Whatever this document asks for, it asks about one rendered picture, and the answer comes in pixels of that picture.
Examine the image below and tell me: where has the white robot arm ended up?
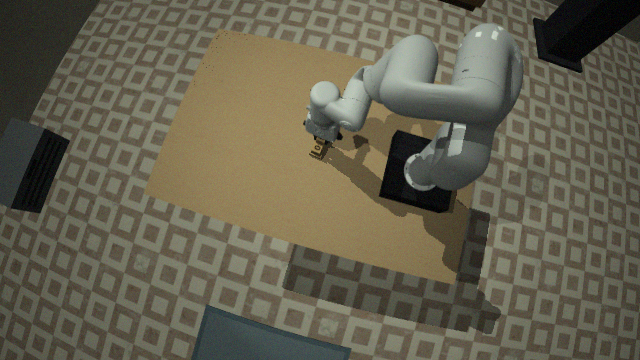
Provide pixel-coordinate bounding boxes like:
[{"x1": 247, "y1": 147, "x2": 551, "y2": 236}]
[{"x1": 306, "y1": 23, "x2": 524, "y2": 191}]

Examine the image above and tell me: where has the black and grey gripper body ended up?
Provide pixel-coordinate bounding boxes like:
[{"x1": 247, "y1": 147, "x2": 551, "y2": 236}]
[{"x1": 305, "y1": 111, "x2": 340, "y2": 142}]

